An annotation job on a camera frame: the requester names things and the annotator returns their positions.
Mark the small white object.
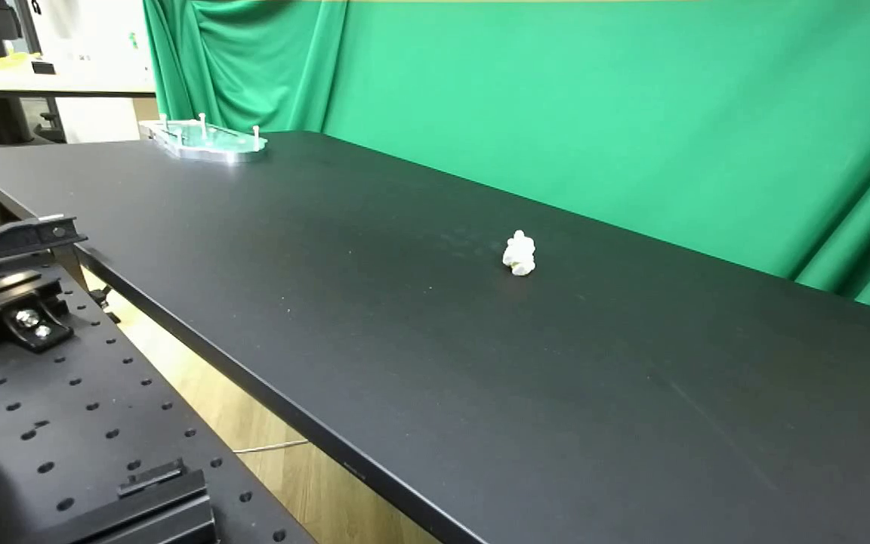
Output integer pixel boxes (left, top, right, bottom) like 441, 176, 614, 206
501, 230, 535, 278

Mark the clear acrylic plate with posts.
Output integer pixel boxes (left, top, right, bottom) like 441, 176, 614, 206
140, 117, 268, 164

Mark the black mounting block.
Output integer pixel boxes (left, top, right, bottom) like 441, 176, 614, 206
38, 456, 219, 544

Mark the green backdrop curtain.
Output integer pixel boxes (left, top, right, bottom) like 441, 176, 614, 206
140, 0, 870, 306

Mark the black perforated breadboard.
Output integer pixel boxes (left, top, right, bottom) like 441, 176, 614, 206
0, 267, 312, 544

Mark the white cabinet in background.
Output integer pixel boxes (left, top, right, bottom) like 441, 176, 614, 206
28, 0, 153, 142

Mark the wooden desk in background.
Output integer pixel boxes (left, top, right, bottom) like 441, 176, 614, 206
0, 53, 153, 97

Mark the black rail with bolt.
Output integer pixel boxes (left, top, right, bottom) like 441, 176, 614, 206
0, 283, 71, 353

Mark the black metal clamp bracket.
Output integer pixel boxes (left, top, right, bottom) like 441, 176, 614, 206
0, 215, 82, 267

